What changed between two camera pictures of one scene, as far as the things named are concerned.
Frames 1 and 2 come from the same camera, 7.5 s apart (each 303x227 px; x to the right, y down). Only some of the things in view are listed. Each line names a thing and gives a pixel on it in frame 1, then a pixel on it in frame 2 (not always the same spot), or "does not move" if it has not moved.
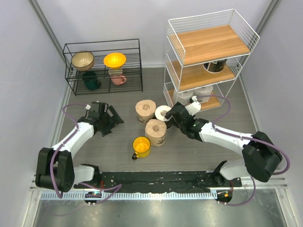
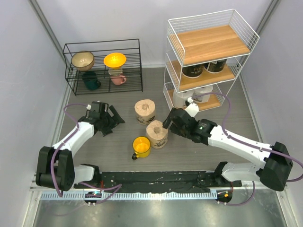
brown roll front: (155, 129) does not move
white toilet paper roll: (202, 91) does not move
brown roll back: (146, 110) does not move
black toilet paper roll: (160, 112) to (192, 71)
